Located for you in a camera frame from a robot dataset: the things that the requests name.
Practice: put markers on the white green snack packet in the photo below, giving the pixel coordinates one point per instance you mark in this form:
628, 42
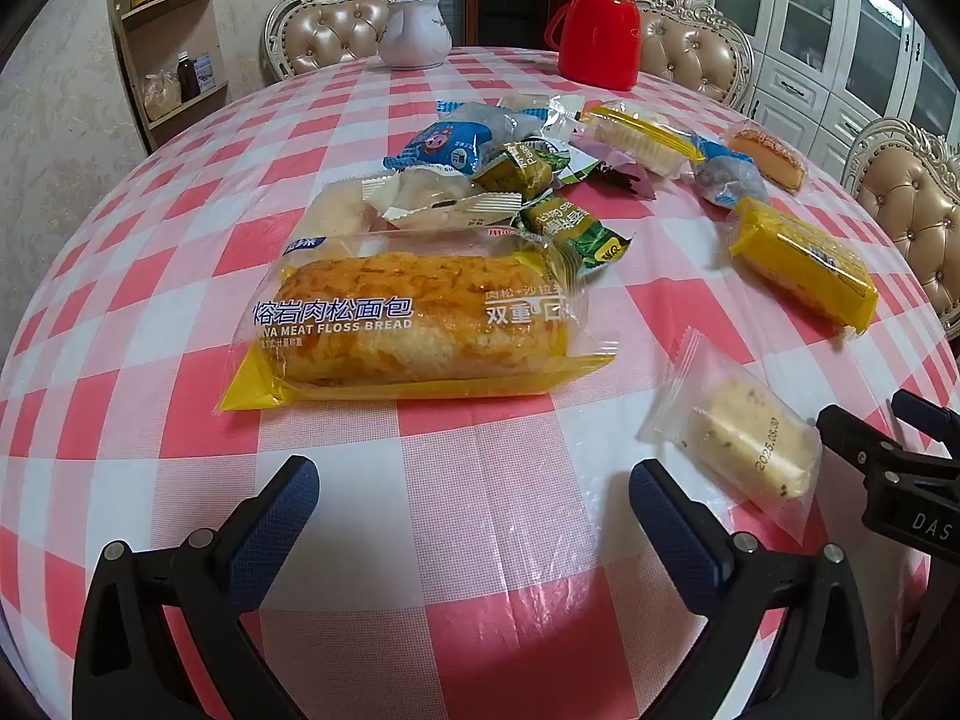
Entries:
574, 161

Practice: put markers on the pink checkered tablecloth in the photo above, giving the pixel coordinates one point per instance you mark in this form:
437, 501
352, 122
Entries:
487, 480

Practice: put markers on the large meat floss bread packet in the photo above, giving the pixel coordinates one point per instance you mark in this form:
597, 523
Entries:
390, 322

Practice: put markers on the white teapot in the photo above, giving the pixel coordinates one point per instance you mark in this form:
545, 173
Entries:
412, 34

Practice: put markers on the round bread clear packet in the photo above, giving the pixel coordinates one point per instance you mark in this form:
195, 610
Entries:
769, 157

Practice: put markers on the clear packet pale cake slice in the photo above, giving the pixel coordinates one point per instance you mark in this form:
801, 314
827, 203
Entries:
750, 435

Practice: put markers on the yellow-edged cake packet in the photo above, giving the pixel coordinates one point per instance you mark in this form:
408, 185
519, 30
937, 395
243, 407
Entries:
637, 139

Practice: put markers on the pink snack packet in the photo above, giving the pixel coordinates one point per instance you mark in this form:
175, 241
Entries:
626, 169

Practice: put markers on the blue grey snack packet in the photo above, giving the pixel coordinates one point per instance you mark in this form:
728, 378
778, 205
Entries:
724, 176

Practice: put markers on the clear packet pale bread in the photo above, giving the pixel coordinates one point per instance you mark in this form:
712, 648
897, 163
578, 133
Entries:
337, 210

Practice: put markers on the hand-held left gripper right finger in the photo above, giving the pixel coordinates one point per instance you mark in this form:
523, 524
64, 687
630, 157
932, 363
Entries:
675, 532

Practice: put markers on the cream white snack packet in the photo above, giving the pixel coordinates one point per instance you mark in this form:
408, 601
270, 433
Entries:
427, 195

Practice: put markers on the blue cartoon snack packet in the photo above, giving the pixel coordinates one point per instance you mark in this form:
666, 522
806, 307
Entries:
442, 142

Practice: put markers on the clear bag of grains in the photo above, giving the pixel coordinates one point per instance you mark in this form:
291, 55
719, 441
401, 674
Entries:
161, 96

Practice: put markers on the red thermos jug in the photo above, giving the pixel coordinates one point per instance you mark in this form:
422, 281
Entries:
600, 37

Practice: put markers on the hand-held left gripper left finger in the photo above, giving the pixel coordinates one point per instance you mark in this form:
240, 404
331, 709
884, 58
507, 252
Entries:
277, 525

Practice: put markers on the white glass-door cabinet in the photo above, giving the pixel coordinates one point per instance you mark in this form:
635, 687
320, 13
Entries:
810, 30

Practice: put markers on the wooden corner shelf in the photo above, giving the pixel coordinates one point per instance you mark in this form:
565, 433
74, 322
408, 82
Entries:
176, 37

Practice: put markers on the solid yellow cake packet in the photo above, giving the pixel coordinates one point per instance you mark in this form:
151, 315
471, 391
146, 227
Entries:
802, 266

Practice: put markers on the dark bottle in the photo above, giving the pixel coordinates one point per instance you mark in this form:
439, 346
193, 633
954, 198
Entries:
187, 79

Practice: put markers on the tufted beige chair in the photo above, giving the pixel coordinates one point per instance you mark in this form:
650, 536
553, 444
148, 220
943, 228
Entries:
330, 34
690, 52
915, 195

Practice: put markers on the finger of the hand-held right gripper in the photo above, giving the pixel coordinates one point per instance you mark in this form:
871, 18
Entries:
851, 435
919, 412

